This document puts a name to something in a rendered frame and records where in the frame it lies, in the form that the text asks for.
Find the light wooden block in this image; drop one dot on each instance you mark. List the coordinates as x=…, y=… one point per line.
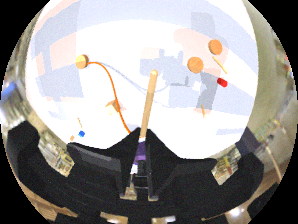
x=111, y=108

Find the red cylinder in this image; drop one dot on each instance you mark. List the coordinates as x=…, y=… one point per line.
x=222, y=82

